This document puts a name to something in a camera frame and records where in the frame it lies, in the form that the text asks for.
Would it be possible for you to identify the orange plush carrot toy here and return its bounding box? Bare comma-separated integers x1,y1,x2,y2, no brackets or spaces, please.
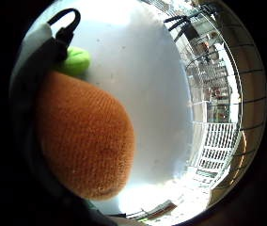
34,46,136,202

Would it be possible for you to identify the white slatted railing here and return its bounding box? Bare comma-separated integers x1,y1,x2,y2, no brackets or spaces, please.
190,121,239,178

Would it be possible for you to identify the wooden bench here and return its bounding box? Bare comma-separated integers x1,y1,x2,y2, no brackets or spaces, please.
125,199,179,221

